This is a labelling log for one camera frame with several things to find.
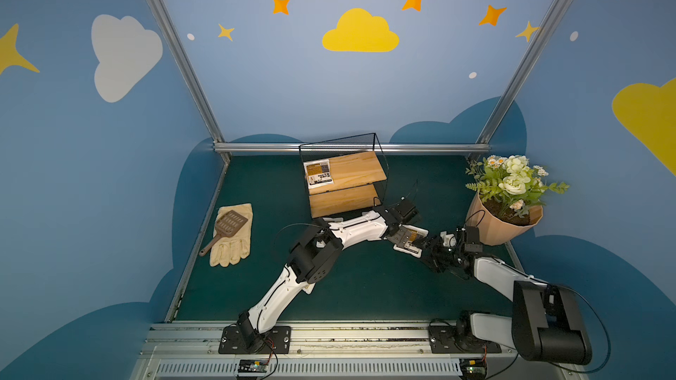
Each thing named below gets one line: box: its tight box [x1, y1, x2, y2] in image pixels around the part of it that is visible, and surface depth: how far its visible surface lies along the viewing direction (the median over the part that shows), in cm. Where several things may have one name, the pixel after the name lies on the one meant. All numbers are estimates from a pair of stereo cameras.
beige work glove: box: [209, 203, 254, 268], surface depth 95 cm
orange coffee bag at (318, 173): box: [302, 158, 334, 190], surface depth 94 cm
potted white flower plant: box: [465, 154, 571, 246], surface depth 77 cm
